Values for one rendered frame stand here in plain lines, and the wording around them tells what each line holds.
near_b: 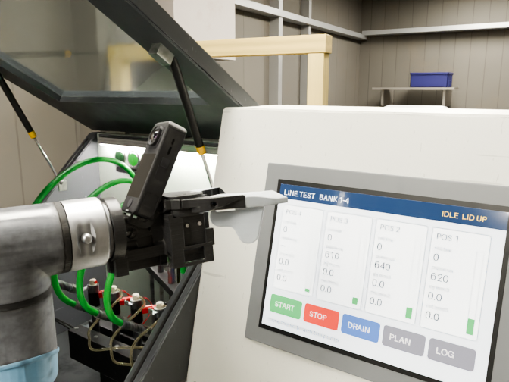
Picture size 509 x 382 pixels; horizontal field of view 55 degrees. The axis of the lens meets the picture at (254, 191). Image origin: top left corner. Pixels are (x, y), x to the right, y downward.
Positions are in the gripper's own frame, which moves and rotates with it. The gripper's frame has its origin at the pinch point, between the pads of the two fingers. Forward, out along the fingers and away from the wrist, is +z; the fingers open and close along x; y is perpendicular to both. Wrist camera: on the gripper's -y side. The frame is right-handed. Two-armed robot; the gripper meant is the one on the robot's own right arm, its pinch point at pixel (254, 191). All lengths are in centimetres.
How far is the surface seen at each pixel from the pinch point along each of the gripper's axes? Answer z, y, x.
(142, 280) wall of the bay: 17, 34, -96
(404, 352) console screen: 25.2, 29.1, 2.1
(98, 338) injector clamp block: -6, 39, -68
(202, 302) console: 9.2, 26.2, -37.6
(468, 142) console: 35.1, -3.9, 8.2
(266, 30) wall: 260, -122, -358
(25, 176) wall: 8, 2, -251
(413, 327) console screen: 26.5, 25.0, 3.2
